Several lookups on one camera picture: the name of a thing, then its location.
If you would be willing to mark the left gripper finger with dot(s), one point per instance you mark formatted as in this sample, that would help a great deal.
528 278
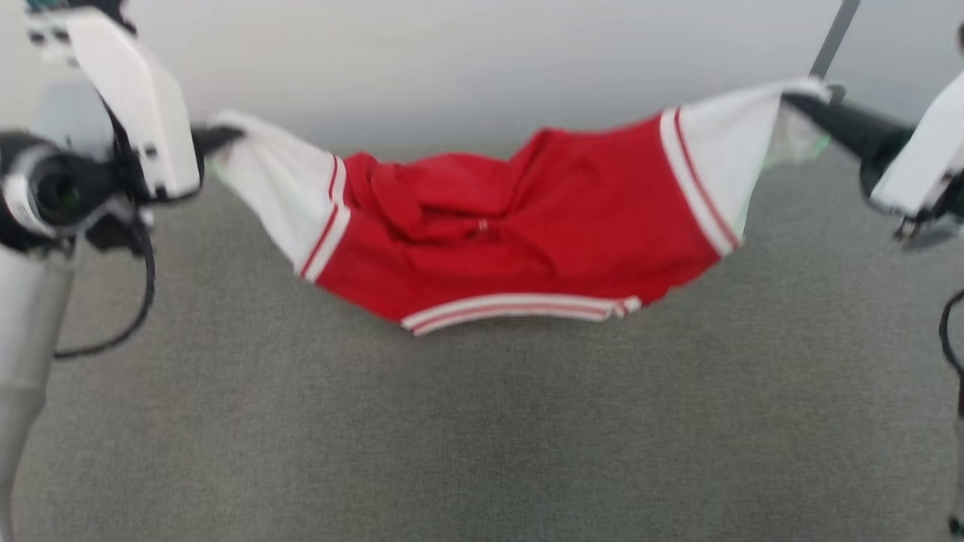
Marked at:
218 138

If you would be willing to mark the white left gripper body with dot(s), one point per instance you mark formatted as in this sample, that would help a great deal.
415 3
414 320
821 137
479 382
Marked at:
143 113

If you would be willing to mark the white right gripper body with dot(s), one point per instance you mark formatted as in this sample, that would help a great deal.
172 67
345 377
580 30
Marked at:
930 162

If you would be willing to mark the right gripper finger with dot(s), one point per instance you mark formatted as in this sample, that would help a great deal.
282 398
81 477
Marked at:
858 128

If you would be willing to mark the red white garment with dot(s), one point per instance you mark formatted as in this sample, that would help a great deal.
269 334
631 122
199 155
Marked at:
527 248

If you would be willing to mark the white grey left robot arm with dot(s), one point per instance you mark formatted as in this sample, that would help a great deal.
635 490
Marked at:
30 301

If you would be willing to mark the grey metal bar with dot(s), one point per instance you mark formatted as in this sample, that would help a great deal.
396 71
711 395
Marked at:
836 34

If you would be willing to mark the grey metal bracket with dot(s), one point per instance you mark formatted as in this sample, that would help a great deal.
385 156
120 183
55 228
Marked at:
837 92

